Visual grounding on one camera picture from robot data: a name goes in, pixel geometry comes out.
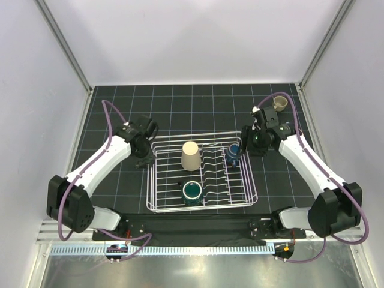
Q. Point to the aluminium frame post left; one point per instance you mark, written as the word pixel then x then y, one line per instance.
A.
pixel 60 38

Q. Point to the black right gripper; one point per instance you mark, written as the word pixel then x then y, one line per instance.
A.
pixel 246 133

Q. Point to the white wire dish rack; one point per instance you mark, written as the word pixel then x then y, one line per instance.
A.
pixel 223 186

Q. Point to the small speckled blue cup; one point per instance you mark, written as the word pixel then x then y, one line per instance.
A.
pixel 232 155

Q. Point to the black grid mat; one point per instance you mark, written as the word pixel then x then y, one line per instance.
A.
pixel 195 109

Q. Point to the perforated metal cable duct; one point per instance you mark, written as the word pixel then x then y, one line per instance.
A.
pixel 121 250

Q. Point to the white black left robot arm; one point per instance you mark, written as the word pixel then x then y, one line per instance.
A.
pixel 69 197

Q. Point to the aluminium frame post right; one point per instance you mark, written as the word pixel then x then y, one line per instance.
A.
pixel 330 34

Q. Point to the aluminium frame post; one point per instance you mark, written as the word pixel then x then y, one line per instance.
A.
pixel 330 34
pixel 60 38

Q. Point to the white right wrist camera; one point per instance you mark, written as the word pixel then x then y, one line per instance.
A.
pixel 256 113

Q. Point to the small beige mug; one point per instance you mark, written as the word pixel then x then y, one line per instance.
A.
pixel 279 103

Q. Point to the beige paper cup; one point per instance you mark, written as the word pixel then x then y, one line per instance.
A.
pixel 190 158

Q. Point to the dark green mug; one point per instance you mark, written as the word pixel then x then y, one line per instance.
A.
pixel 191 193

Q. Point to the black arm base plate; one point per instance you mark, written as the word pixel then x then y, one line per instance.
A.
pixel 175 228

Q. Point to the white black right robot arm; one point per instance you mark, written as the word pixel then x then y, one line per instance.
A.
pixel 337 203

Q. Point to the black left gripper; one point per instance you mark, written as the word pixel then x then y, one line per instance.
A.
pixel 143 162

